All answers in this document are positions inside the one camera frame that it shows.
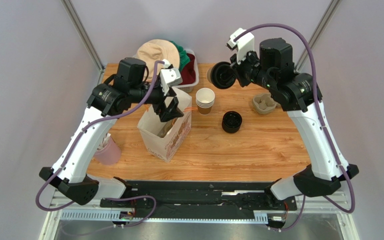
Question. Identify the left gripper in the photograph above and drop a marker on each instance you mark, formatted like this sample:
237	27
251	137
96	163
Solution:
172	111

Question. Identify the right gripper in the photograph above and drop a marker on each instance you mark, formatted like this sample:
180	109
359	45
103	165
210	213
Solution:
237	71

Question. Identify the grey pulp cup carrier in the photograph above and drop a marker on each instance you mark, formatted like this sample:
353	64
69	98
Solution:
165	129

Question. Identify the white paper bag orange handles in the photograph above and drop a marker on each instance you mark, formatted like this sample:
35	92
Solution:
163	139

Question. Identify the single brown paper cup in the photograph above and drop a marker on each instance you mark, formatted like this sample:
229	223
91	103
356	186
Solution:
209	74

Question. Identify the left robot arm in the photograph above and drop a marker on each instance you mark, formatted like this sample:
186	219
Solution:
121	94

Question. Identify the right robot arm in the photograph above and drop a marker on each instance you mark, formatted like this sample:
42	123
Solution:
273	69

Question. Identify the white plastic basket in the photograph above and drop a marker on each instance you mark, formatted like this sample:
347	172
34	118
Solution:
186	88

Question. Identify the stack of paper cups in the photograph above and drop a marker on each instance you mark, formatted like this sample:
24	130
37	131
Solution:
205	99

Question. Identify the dark red cloth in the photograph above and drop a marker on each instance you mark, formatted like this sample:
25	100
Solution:
188	74

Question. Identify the green cloth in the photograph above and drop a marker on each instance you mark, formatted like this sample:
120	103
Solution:
184	59

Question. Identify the stack of black lids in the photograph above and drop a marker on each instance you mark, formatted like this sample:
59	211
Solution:
231	122

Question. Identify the beige bucket hat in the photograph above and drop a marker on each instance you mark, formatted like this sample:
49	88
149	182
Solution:
158	50

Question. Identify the pink plastic cup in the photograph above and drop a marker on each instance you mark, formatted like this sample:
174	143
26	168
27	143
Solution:
109	155

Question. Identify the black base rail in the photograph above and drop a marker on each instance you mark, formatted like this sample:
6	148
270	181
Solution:
178	200

